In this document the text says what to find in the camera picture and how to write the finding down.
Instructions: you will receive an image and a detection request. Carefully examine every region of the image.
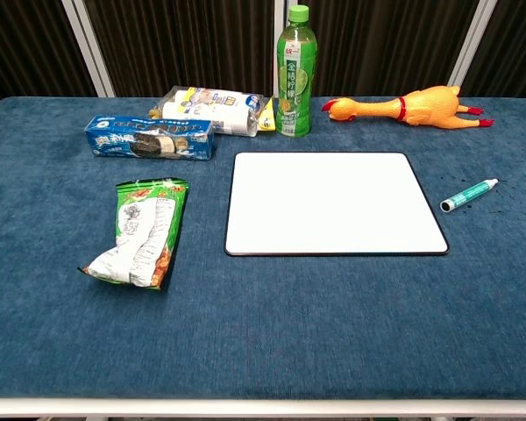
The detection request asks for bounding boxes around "green white marker pen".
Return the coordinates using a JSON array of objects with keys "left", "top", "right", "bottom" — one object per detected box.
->
[{"left": 439, "top": 178, "right": 500, "bottom": 214}]

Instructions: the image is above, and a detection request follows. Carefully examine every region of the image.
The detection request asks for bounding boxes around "white square board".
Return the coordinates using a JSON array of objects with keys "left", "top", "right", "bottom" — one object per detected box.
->
[{"left": 224, "top": 151, "right": 450, "bottom": 258}]

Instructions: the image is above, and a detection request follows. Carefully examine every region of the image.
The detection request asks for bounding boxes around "white yellow snack pack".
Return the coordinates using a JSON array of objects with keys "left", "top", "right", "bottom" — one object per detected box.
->
[{"left": 148, "top": 85, "right": 276, "bottom": 138}]

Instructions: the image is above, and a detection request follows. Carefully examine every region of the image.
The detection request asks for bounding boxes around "blue table cloth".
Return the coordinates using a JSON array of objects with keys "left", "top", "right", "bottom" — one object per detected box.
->
[{"left": 0, "top": 96, "right": 526, "bottom": 401}]

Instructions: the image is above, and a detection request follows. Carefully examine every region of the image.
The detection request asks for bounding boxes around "green peanut snack bag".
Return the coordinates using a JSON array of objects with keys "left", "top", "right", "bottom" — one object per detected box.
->
[{"left": 77, "top": 177, "right": 189, "bottom": 291}]

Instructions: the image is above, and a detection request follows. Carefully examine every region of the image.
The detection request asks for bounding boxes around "green tea drink bottle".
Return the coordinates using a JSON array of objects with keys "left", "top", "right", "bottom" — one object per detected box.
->
[{"left": 274, "top": 4, "right": 318, "bottom": 139}]

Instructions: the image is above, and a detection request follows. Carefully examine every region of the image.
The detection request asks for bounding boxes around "blue Oreo cookie box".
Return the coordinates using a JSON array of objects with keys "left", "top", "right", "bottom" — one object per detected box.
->
[{"left": 83, "top": 114, "right": 216, "bottom": 162}]

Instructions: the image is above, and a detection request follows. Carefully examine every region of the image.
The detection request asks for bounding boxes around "dark ribbed partition panel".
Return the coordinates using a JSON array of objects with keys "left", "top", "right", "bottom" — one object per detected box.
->
[
  {"left": 284, "top": 0, "right": 481, "bottom": 98},
  {"left": 0, "top": 0, "right": 98, "bottom": 114},
  {"left": 447, "top": 0, "right": 526, "bottom": 98},
  {"left": 72, "top": 0, "right": 276, "bottom": 98}
]

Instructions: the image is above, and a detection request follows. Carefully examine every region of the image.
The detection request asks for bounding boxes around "yellow rubber chicken toy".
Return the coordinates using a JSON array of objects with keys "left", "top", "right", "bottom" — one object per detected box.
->
[{"left": 320, "top": 85, "right": 495, "bottom": 131}]

